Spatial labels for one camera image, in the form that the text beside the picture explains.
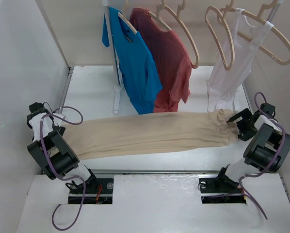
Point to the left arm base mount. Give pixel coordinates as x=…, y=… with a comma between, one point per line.
x=98, y=191

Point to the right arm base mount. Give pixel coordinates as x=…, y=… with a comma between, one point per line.
x=214, y=191

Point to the white clothes rack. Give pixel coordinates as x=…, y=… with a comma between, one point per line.
x=220, y=14

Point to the red t-shirt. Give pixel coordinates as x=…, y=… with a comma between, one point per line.
x=172, y=61

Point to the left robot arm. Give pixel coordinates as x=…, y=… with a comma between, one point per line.
x=51, y=151

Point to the beige trousers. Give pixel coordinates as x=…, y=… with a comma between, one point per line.
x=150, y=133

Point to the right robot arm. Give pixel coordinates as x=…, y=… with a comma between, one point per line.
x=268, y=148

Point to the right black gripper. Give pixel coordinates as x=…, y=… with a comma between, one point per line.
x=245, y=135

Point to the white tank top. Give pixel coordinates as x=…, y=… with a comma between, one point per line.
x=223, y=85

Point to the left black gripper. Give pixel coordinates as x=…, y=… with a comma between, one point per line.
x=59, y=129

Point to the blue t-shirt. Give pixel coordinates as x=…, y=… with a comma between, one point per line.
x=139, y=74

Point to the wooden hanger under blue shirt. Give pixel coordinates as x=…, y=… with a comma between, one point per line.
x=122, y=15

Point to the wooden hanger under red shirt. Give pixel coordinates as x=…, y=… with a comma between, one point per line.
x=160, y=21

